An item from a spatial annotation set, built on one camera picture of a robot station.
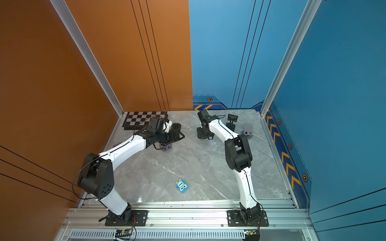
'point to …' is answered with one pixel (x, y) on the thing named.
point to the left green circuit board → (123, 233)
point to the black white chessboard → (136, 120)
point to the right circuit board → (252, 235)
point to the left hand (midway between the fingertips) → (180, 136)
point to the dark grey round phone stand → (204, 132)
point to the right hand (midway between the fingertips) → (203, 134)
